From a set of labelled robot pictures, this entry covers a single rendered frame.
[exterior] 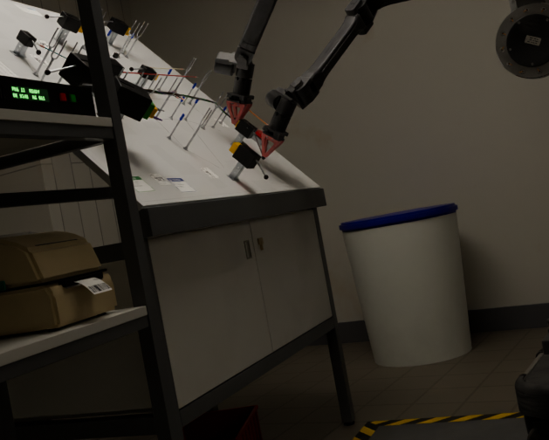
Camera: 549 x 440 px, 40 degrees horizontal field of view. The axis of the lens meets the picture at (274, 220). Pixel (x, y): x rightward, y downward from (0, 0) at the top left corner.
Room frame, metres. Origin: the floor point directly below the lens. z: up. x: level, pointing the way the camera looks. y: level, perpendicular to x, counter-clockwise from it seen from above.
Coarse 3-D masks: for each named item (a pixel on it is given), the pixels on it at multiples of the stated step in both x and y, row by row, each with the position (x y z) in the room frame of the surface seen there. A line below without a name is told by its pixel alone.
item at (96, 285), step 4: (80, 280) 1.44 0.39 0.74; (84, 280) 1.44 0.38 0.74; (88, 280) 1.45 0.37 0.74; (92, 280) 1.46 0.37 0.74; (96, 280) 1.46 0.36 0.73; (100, 280) 1.47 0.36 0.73; (84, 284) 1.42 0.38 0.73; (88, 284) 1.43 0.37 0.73; (92, 284) 1.44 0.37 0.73; (96, 284) 1.45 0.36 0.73; (100, 284) 1.46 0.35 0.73; (104, 284) 1.47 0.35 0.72; (88, 288) 1.42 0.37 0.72; (92, 288) 1.42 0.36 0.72; (96, 288) 1.43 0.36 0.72; (100, 288) 1.44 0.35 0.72; (104, 288) 1.45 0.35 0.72; (108, 288) 1.46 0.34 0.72; (96, 292) 1.42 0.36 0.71
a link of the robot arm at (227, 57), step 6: (222, 54) 2.45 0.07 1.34; (228, 54) 2.45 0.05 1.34; (234, 54) 2.45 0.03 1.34; (240, 54) 2.37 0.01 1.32; (216, 60) 2.44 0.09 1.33; (222, 60) 2.44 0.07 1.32; (228, 60) 2.43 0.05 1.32; (234, 60) 2.43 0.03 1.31; (240, 60) 2.38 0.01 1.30; (246, 60) 2.38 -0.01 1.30; (216, 66) 2.45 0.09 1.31; (222, 66) 2.45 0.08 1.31; (228, 66) 2.44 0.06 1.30; (240, 66) 2.41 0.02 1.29; (246, 66) 2.39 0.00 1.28; (216, 72) 2.47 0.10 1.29; (222, 72) 2.46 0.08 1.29; (228, 72) 2.46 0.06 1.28
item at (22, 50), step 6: (18, 36) 1.99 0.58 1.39; (24, 36) 1.98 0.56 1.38; (30, 36) 1.98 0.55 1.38; (18, 42) 1.99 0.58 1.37; (24, 42) 1.98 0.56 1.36; (30, 42) 1.99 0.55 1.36; (18, 48) 1.99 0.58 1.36; (24, 48) 2.00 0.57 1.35; (36, 48) 1.98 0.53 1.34; (18, 54) 2.00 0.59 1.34
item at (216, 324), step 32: (160, 256) 1.74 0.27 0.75; (192, 256) 1.88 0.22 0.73; (224, 256) 2.03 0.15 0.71; (160, 288) 1.72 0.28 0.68; (192, 288) 1.85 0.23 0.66; (224, 288) 2.00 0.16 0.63; (256, 288) 2.18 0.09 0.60; (192, 320) 1.82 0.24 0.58; (224, 320) 1.97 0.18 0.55; (256, 320) 2.14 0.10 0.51; (192, 352) 1.80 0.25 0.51; (224, 352) 1.94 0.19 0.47; (256, 352) 2.11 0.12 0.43; (192, 384) 1.77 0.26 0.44
